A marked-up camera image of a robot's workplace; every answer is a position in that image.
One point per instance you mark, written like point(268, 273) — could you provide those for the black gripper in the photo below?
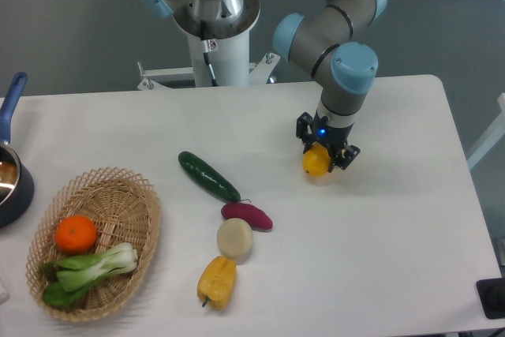
point(325, 131)

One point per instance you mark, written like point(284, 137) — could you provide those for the yellow mango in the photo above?
point(316, 161)

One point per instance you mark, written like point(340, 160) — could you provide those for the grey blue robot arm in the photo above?
point(323, 47)

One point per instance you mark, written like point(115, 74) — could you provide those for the purple sweet potato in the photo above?
point(254, 216)

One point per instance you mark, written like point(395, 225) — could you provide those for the green cucumber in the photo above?
point(208, 178)

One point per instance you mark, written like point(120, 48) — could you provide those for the yellow bell pepper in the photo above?
point(216, 284)

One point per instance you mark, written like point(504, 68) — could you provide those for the woven wicker basket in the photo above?
point(124, 208)

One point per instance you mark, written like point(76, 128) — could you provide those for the black device at edge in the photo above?
point(491, 294)

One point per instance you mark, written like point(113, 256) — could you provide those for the orange tangerine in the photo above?
point(75, 234)

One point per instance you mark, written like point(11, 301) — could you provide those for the green bok choy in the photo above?
point(77, 275)

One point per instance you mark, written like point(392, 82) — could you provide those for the dark blue saucepan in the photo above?
point(17, 185)

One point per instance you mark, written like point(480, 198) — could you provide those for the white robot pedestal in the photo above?
point(218, 36)

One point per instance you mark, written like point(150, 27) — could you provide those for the white metal frame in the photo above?
point(488, 139)

